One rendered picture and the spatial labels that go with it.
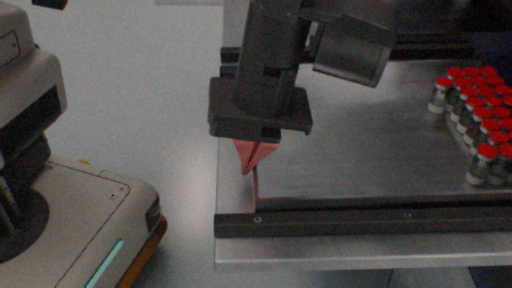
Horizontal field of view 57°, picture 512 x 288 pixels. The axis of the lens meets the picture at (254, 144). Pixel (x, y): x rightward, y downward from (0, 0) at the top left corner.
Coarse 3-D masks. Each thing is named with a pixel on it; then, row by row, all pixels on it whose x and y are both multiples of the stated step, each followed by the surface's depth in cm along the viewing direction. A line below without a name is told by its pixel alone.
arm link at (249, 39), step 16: (256, 16) 39; (304, 16) 39; (256, 32) 40; (272, 32) 39; (288, 32) 39; (304, 32) 40; (320, 32) 39; (256, 48) 41; (272, 48) 40; (288, 48) 41; (304, 48) 43; (272, 64) 41; (288, 64) 42
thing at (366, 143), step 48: (336, 96) 67; (384, 96) 67; (288, 144) 60; (336, 144) 60; (384, 144) 60; (432, 144) 60; (288, 192) 53; (336, 192) 53; (384, 192) 53; (432, 192) 49; (480, 192) 49
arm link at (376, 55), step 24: (264, 0) 36; (288, 0) 35; (312, 0) 38; (336, 0) 38; (360, 0) 39; (336, 24) 38; (360, 24) 38; (384, 24) 37; (336, 48) 39; (360, 48) 39; (384, 48) 39; (336, 72) 41; (360, 72) 40
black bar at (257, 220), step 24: (216, 216) 48; (240, 216) 48; (264, 216) 48; (288, 216) 48; (312, 216) 48; (336, 216) 48; (360, 216) 48; (384, 216) 48; (408, 216) 49; (432, 216) 48; (456, 216) 48; (480, 216) 48; (504, 216) 49
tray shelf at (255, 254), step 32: (224, 0) 92; (224, 32) 82; (224, 64) 74; (224, 160) 58; (224, 192) 54; (224, 256) 47; (256, 256) 47; (288, 256) 47; (320, 256) 47; (352, 256) 47; (384, 256) 47; (416, 256) 47; (448, 256) 47; (480, 256) 48
